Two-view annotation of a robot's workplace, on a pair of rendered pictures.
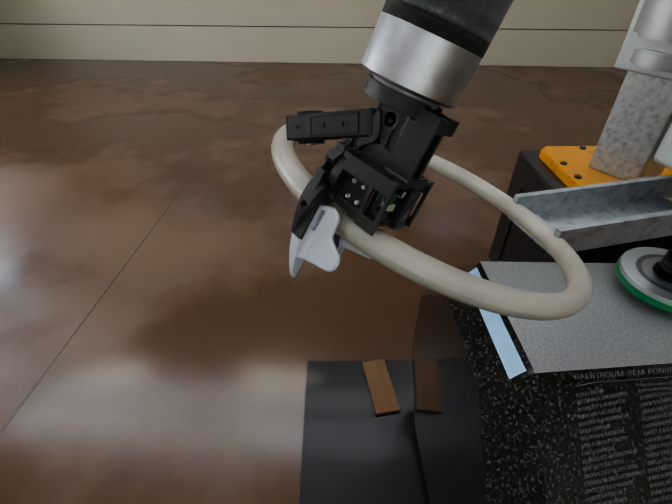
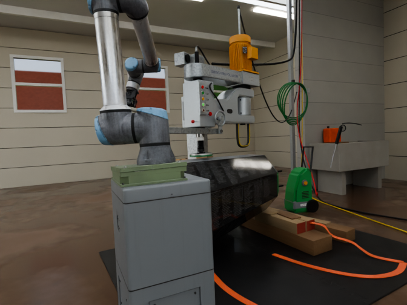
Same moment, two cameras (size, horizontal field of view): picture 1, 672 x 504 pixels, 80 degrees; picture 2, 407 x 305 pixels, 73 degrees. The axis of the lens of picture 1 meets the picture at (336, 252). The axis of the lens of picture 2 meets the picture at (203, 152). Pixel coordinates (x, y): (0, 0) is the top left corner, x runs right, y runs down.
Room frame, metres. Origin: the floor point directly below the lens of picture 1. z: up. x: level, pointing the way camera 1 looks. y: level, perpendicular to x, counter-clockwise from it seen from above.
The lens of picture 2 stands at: (-1.60, 0.47, 1.04)
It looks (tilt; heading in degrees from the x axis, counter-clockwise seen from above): 3 degrees down; 331
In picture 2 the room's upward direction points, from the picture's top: 2 degrees counter-clockwise
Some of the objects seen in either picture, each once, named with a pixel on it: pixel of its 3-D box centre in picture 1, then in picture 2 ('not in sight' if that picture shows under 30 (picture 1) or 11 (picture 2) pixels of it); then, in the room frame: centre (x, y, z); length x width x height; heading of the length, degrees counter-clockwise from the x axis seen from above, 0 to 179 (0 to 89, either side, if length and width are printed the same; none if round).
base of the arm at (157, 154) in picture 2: not in sight; (155, 153); (-0.29, 0.01, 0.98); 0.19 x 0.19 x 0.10
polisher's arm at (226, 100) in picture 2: not in sight; (227, 109); (0.79, -1.16, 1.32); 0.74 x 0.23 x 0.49; 105
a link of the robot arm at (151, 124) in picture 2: not in sight; (151, 125); (-0.28, 0.02, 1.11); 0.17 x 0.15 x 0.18; 64
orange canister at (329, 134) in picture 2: not in sight; (334, 135); (1.69, -4.12, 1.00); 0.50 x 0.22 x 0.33; 86
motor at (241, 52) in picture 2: not in sight; (241, 55); (0.86, -1.42, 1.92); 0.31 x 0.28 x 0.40; 15
